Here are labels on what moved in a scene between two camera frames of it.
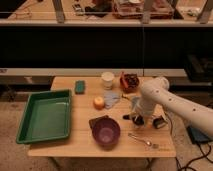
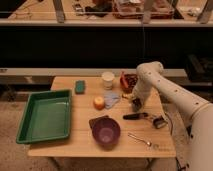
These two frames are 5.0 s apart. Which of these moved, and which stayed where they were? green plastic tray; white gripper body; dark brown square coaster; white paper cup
Moved: white gripper body
Stayed: white paper cup; green plastic tray; dark brown square coaster
